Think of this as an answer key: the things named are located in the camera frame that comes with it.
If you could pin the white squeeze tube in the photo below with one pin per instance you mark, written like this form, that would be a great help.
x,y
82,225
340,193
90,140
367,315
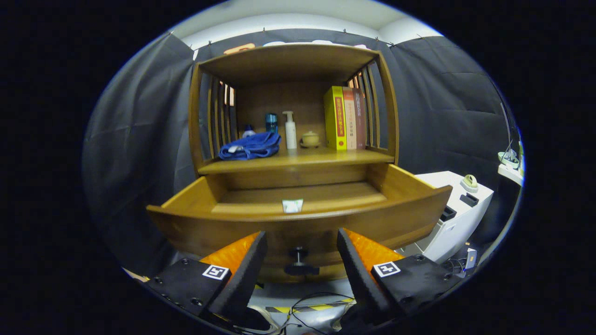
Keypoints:
x,y
292,205

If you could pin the small white blue-capped bottle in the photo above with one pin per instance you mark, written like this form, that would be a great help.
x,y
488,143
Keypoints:
x,y
248,132

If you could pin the beige saucer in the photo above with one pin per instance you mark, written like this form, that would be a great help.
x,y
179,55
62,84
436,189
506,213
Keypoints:
x,y
310,146

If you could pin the white pump bottle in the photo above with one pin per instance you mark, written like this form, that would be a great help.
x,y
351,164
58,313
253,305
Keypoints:
x,y
290,135

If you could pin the wooden cabinet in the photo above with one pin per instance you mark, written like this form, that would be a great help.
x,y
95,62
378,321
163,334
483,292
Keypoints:
x,y
288,60

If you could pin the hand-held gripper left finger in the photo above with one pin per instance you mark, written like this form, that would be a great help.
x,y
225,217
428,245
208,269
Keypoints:
x,y
244,279

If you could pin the orange and white book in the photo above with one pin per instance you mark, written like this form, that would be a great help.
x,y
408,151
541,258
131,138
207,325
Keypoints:
x,y
350,121

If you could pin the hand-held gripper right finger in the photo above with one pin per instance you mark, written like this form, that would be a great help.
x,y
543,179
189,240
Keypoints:
x,y
359,279

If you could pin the yellow book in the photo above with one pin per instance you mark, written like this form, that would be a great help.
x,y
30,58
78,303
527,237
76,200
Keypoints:
x,y
336,121

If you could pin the white wall shelf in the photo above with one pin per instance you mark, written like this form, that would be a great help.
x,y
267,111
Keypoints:
x,y
511,174

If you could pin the white side cabinet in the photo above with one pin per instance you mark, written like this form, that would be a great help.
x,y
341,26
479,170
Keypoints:
x,y
447,232

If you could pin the yellow black floor tape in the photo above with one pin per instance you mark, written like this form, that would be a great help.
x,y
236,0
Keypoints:
x,y
321,307

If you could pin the teal bottle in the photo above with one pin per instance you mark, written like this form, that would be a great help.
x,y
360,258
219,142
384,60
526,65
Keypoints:
x,y
271,123

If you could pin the blue folded towel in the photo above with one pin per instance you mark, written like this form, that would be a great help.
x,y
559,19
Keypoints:
x,y
251,146

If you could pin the white bowl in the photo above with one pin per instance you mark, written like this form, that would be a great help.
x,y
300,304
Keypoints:
x,y
509,160

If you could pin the brown book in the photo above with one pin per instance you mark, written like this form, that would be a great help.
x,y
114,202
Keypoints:
x,y
359,121

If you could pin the beige lidded tea cup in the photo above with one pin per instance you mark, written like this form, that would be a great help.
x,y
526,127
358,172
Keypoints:
x,y
310,138

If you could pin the wooden drawer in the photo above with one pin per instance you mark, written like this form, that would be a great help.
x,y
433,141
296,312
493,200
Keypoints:
x,y
326,230

